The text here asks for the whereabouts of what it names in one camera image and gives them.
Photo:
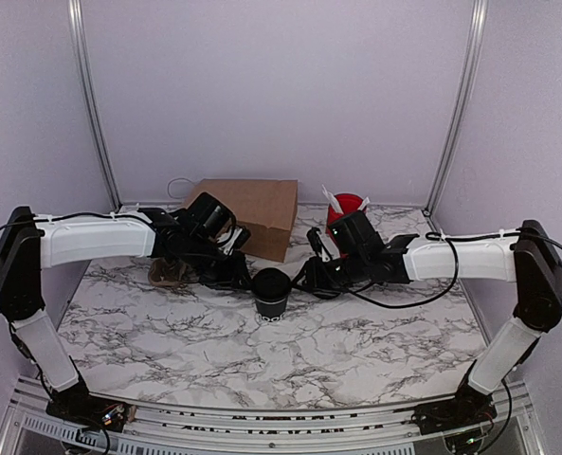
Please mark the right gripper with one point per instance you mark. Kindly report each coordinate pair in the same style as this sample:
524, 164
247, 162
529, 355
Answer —
315, 280

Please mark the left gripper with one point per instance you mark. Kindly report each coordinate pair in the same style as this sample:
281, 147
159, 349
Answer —
230, 279

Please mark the black paper coffee cup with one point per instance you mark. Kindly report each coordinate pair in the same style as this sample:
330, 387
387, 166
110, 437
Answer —
271, 311

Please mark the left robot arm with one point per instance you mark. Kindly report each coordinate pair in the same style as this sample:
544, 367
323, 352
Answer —
205, 236

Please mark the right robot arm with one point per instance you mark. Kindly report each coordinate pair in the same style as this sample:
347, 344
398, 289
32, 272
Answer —
524, 256

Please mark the cardboard cup carrier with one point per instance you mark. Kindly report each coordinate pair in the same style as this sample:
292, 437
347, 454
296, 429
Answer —
165, 274

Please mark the brown paper bag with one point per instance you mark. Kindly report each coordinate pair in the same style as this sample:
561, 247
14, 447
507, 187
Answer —
268, 208

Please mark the red cylindrical holder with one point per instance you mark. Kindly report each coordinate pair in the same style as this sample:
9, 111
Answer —
348, 201

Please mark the white stirrer left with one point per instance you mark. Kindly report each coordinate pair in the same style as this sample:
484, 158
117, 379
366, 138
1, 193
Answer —
333, 202

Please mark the white stirrer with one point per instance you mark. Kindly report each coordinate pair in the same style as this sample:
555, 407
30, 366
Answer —
363, 204
333, 202

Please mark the white stirrer right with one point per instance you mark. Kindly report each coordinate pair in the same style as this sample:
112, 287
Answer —
363, 204

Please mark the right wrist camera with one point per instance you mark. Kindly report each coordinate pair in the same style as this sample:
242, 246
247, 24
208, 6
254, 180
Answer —
318, 247

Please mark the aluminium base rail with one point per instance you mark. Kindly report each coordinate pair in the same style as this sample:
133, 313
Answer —
155, 428

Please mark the left aluminium frame post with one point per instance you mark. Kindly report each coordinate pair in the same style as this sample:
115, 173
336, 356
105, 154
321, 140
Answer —
89, 96

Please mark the aluminium frame post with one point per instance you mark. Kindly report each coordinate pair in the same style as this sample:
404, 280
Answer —
466, 84
89, 96

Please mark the right aluminium frame post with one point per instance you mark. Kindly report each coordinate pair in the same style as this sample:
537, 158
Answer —
466, 84

